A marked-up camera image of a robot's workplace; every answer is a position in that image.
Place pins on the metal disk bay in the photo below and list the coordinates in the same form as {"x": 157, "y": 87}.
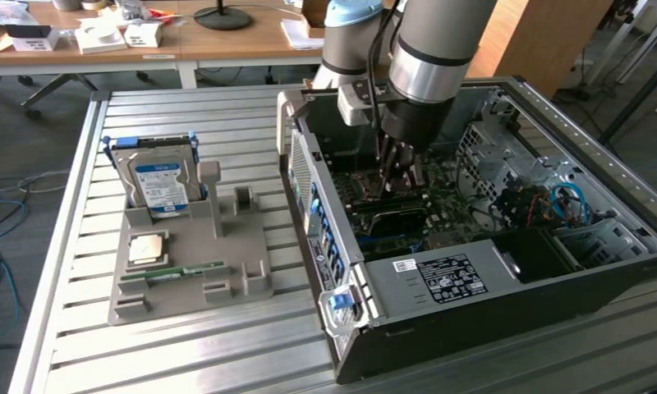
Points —
{"x": 597, "y": 242}

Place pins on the green RAM stick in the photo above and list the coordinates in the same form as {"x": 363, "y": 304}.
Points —
{"x": 169, "y": 273}

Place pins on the orange small item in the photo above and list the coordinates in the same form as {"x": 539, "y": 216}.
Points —
{"x": 161, "y": 15}

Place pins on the crumpled plastic packaging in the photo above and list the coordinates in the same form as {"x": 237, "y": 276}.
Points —
{"x": 131, "y": 9}

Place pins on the CPU chip with metal lid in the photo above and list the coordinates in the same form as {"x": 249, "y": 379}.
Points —
{"x": 145, "y": 248}

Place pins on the white box with tape roll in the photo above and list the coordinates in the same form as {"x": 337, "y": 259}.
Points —
{"x": 101, "y": 45}

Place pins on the black slanted pole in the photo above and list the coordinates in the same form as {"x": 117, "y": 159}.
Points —
{"x": 636, "y": 97}

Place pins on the graphics card with metal bracket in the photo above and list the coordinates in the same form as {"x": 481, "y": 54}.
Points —
{"x": 400, "y": 225}

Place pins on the blue release latch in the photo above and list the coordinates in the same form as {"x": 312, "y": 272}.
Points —
{"x": 339, "y": 301}

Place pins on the stack of white papers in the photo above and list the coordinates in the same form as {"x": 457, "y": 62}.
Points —
{"x": 301, "y": 37}

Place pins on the grey plastic parts rack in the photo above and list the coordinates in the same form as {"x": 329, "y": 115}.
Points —
{"x": 192, "y": 254}

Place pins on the metal drive cage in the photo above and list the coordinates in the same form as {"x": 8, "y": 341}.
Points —
{"x": 487, "y": 156}

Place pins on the clear plastic bag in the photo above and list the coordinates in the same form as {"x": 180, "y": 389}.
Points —
{"x": 5, "y": 14}

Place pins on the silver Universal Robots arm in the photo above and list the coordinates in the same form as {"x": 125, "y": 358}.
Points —
{"x": 432, "y": 41}

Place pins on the beige tape roll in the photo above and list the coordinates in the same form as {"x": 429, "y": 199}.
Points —
{"x": 93, "y": 4}

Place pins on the grey power supply unit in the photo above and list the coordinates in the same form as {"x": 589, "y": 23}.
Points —
{"x": 395, "y": 287}

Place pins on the white box with black lid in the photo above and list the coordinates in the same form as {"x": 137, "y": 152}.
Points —
{"x": 32, "y": 43}

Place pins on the black round lamp base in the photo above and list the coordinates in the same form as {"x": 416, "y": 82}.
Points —
{"x": 221, "y": 20}

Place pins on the brown cardboard box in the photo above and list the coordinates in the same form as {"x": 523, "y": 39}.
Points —
{"x": 313, "y": 12}

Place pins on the hard disk in blue carrier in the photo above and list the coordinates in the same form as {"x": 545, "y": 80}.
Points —
{"x": 159, "y": 180}

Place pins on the CPU socket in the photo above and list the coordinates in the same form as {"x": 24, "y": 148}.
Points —
{"x": 368, "y": 184}

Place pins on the white wall socket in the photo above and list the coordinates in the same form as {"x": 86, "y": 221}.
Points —
{"x": 583, "y": 60}

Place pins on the open black PC case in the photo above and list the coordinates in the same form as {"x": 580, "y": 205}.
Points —
{"x": 471, "y": 328}

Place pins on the grey cup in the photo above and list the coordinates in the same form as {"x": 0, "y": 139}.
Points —
{"x": 65, "y": 4}

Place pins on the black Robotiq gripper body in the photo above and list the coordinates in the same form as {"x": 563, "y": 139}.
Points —
{"x": 416, "y": 123}

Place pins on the small white labelled box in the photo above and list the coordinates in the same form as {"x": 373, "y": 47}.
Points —
{"x": 143, "y": 37}

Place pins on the wooden cabinet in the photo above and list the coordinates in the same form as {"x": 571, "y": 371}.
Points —
{"x": 553, "y": 41}

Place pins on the green motherboard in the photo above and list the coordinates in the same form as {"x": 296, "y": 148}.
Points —
{"x": 455, "y": 217}

